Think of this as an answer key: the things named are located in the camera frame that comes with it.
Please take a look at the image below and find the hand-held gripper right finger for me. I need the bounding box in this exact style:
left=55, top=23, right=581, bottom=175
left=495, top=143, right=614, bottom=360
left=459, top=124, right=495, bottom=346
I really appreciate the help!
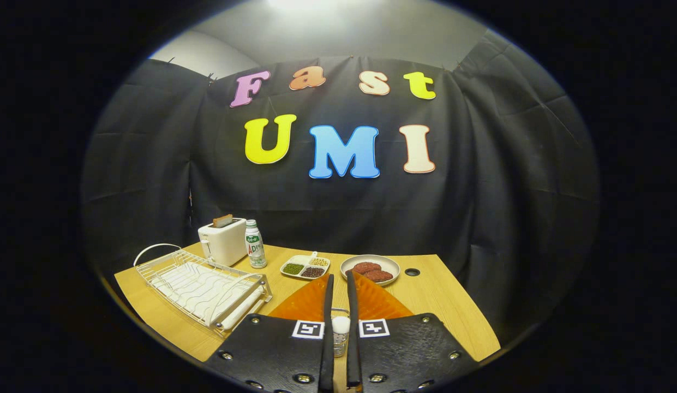
left=346, top=270, right=481, bottom=393

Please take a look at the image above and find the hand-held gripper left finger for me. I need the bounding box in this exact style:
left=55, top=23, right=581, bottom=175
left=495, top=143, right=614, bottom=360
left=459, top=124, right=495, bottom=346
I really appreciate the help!
left=203, top=273, right=335, bottom=393

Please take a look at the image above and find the metal wire basket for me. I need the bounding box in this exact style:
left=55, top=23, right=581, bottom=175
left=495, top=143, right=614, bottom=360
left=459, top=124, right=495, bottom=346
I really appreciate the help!
left=332, top=308, right=351, bottom=358

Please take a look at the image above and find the white wire dish rack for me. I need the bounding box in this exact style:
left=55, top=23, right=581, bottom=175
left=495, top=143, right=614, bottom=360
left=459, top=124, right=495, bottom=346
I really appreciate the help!
left=133, top=243, right=273, bottom=336

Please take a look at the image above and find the white divided dish with beans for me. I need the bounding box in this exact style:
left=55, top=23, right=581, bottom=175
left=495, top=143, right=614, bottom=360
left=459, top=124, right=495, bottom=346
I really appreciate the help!
left=280, top=251, right=331, bottom=281

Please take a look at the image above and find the beige plate with meat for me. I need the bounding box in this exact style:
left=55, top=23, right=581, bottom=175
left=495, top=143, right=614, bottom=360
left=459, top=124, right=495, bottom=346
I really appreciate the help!
left=340, top=254, right=401, bottom=287

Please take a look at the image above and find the white green label bottle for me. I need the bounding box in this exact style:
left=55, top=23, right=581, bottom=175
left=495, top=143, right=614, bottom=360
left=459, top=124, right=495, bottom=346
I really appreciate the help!
left=245, top=219, right=267, bottom=269

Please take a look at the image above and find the white toaster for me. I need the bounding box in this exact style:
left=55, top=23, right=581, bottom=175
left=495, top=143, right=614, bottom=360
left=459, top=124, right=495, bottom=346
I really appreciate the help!
left=197, top=218, right=248, bottom=267

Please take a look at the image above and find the black backdrop cloth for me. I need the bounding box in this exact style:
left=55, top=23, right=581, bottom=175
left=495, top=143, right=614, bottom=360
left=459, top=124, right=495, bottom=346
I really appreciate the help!
left=81, top=30, right=600, bottom=350

